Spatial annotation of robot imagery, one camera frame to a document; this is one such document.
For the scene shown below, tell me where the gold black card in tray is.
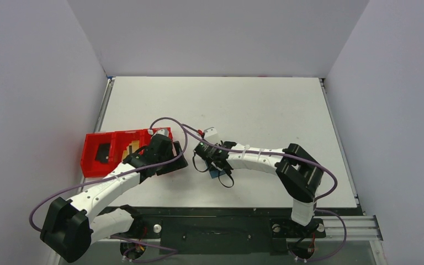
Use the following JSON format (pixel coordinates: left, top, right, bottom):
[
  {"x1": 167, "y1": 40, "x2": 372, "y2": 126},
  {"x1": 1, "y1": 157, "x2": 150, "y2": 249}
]
[{"x1": 121, "y1": 140, "x2": 140, "y2": 161}]

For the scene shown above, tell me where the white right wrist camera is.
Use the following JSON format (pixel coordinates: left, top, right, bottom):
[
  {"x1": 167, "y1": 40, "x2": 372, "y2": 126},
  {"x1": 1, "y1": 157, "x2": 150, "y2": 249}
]
[{"x1": 154, "y1": 128, "x2": 170, "y2": 137}]

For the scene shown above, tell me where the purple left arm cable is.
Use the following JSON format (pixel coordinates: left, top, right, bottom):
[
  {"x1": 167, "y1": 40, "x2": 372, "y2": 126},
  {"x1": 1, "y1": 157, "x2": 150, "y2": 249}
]
[{"x1": 181, "y1": 124, "x2": 338, "y2": 202}]

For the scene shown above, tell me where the aluminium frame rail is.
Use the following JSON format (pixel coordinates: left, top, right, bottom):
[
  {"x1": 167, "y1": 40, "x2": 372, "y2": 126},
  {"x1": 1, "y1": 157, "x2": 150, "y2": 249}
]
[{"x1": 321, "y1": 215, "x2": 383, "y2": 241}]

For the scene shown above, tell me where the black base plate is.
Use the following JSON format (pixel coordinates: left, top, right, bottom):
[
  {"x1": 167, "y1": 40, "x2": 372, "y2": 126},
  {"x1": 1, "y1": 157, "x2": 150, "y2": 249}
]
[{"x1": 100, "y1": 205, "x2": 362, "y2": 261}]

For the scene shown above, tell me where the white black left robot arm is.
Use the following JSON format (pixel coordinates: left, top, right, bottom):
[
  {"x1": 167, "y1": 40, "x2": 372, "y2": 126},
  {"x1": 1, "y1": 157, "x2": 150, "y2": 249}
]
[{"x1": 194, "y1": 141, "x2": 324, "y2": 226}]

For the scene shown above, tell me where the red plastic compartment tray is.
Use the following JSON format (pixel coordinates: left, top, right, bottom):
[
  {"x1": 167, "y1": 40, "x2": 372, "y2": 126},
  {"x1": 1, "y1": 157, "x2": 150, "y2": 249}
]
[{"x1": 80, "y1": 128, "x2": 176, "y2": 180}]

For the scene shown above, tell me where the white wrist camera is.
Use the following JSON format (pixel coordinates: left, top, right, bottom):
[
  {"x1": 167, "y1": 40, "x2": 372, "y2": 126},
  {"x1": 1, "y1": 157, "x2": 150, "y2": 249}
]
[
  {"x1": 154, "y1": 128, "x2": 170, "y2": 137},
  {"x1": 204, "y1": 127, "x2": 221, "y2": 145}
]

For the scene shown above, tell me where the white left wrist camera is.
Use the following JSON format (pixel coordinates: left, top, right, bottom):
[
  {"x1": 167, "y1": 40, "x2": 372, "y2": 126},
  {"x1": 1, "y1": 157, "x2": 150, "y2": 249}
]
[{"x1": 204, "y1": 127, "x2": 221, "y2": 145}]

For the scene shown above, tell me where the blue leather card holder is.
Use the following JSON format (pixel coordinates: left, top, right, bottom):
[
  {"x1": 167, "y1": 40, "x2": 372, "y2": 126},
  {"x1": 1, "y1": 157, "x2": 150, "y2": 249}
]
[{"x1": 209, "y1": 166, "x2": 226, "y2": 179}]

